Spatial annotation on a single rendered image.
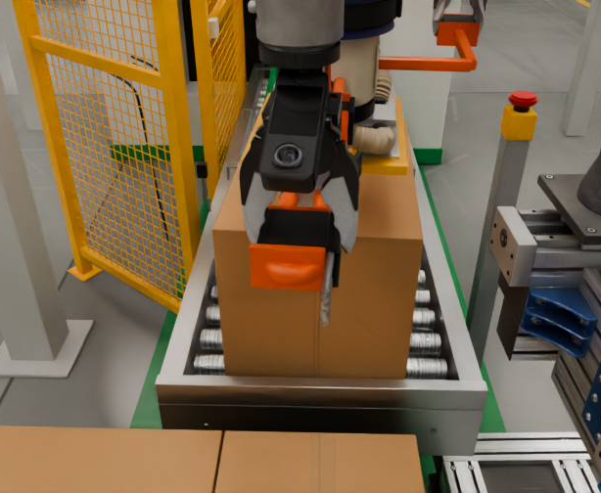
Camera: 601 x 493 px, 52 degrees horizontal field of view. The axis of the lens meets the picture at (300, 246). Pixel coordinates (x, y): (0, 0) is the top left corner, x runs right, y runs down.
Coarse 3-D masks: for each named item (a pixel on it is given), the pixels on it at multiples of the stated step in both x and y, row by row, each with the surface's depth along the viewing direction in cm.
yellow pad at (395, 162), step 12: (396, 108) 127; (396, 120) 122; (396, 132) 115; (396, 144) 111; (372, 156) 107; (384, 156) 107; (396, 156) 107; (372, 168) 106; (384, 168) 105; (396, 168) 105
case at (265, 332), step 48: (240, 192) 130; (384, 192) 130; (240, 240) 118; (384, 240) 116; (240, 288) 125; (336, 288) 123; (384, 288) 122; (240, 336) 132; (288, 336) 131; (336, 336) 130; (384, 336) 128
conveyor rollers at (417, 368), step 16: (256, 112) 280; (416, 304) 167; (208, 320) 160; (416, 320) 159; (432, 320) 158; (208, 336) 152; (416, 336) 152; (432, 336) 152; (416, 352) 153; (432, 352) 152; (208, 368) 145; (224, 368) 145; (416, 368) 144; (432, 368) 144
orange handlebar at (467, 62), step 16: (464, 32) 131; (464, 48) 121; (384, 64) 116; (400, 64) 115; (416, 64) 115; (432, 64) 115; (448, 64) 115; (464, 64) 114; (336, 80) 105; (272, 272) 60; (288, 272) 59; (304, 272) 59; (320, 272) 60
